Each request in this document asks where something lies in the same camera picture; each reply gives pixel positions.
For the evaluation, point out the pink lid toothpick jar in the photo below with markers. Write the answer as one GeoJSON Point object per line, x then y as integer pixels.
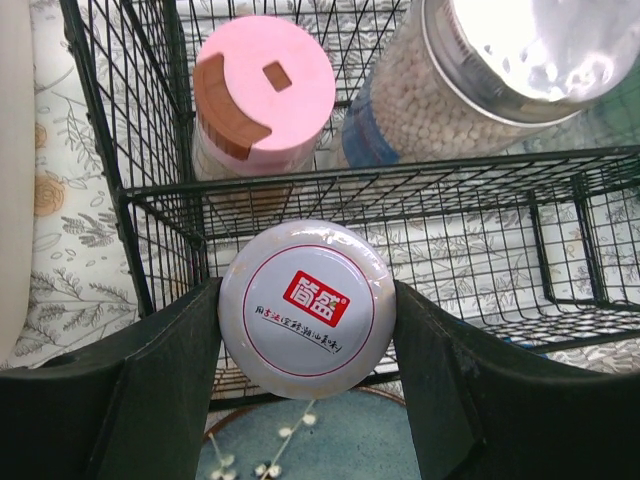
{"type": "Point", "coordinates": [264, 88]}

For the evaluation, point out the brown sauce jar white lid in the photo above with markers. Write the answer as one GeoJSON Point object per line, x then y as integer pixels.
{"type": "Point", "coordinates": [307, 309]}

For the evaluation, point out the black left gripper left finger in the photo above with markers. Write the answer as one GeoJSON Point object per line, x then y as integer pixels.
{"type": "Point", "coordinates": [132, 405]}

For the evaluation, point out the black wire basket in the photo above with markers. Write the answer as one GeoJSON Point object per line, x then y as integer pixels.
{"type": "Point", "coordinates": [538, 245]}

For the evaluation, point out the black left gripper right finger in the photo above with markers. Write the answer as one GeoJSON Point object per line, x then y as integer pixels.
{"type": "Point", "coordinates": [481, 408]}

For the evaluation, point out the silver lid pepper jar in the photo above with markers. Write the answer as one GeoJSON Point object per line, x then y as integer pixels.
{"type": "Point", "coordinates": [462, 79]}

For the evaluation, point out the blue ceramic plate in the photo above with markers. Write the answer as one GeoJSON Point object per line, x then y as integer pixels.
{"type": "Point", "coordinates": [361, 434]}

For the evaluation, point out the white rectangular basin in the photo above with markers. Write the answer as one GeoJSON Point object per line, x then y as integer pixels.
{"type": "Point", "coordinates": [17, 168]}

